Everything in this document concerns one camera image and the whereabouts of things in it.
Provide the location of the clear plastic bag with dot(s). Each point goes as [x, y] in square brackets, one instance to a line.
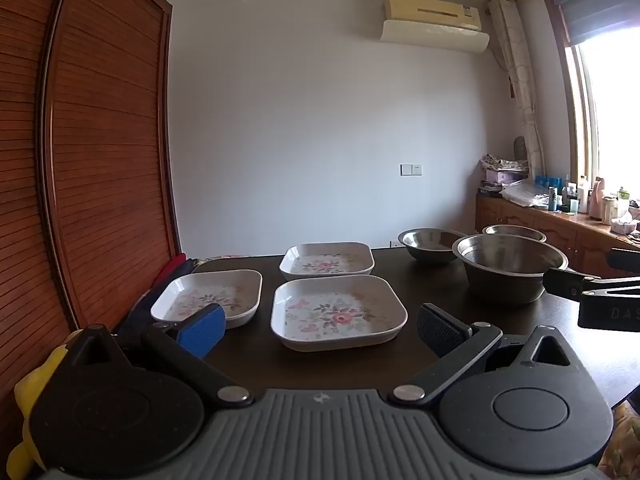
[522, 194]

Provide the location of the wooden slatted wardrobe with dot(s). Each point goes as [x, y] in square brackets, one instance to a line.
[100, 135]

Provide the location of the pink kettle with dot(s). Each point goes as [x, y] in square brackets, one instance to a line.
[597, 200]

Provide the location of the large steel bowl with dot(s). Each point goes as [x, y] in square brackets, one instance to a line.
[500, 280]

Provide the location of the yellow plush toy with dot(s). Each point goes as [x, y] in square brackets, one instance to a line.
[25, 410]

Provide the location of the tissue box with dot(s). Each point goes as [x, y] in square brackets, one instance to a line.
[622, 226]

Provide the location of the low wooden cabinet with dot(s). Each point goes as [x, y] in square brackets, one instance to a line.
[550, 232]

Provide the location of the red cloth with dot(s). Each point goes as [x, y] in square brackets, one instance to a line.
[170, 270]

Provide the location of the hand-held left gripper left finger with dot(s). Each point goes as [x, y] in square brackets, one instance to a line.
[202, 331]

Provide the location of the grey roller blind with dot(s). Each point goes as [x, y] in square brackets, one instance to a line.
[595, 5]

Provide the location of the white bottle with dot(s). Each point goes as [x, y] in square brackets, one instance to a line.
[583, 195]

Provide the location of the blue boxes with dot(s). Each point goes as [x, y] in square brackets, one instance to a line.
[547, 181]

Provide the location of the dark blue cloth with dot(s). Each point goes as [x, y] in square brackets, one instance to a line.
[142, 310]

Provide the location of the wall air conditioner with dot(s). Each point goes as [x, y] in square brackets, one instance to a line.
[430, 20]

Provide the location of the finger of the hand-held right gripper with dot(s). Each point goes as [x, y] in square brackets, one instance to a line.
[625, 260]
[565, 282]

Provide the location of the patterned beige curtain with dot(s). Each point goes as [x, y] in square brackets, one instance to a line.
[522, 85]

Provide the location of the floral cloth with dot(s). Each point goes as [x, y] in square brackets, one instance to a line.
[625, 440]

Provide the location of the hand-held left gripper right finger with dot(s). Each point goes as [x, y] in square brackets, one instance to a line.
[440, 331]

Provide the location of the blue can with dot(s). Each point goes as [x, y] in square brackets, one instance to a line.
[552, 199]

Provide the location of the white floral square plate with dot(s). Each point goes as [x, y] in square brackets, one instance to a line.
[335, 315]
[200, 292]
[325, 262]

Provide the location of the green capped bottle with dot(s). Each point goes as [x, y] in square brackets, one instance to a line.
[624, 199]

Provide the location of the white wall switch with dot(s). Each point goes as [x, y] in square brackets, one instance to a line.
[411, 169]

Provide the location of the white jar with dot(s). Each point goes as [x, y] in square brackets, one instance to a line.
[610, 210]

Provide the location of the stack of newspapers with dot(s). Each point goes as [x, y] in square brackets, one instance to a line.
[502, 163]

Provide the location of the window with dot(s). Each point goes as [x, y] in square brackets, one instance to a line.
[615, 120]

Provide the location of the floral bed blanket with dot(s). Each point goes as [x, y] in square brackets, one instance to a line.
[220, 257]

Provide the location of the dark oval fan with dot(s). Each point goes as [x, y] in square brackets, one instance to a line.
[520, 147]

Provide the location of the purple box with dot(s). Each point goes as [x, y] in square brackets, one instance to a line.
[502, 177]

